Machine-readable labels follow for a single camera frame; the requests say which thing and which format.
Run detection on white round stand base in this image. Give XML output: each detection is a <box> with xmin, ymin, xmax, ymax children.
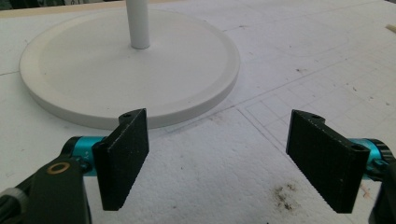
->
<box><xmin>18</xmin><ymin>8</ymin><xmax>241</xmax><ymax>131</ymax></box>

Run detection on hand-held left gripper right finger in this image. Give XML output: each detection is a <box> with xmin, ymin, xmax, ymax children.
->
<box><xmin>285</xmin><ymin>108</ymin><xmax>396</xmax><ymax>215</ymax></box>

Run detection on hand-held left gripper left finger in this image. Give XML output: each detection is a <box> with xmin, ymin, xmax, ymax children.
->
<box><xmin>61</xmin><ymin>107</ymin><xmax>150</xmax><ymax>212</ymax></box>

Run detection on white stand pole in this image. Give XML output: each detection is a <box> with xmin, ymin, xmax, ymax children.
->
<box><xmin>125</xmin><ymin>0</ymin><xmax>151</xmax><ymax>50</ymax></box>

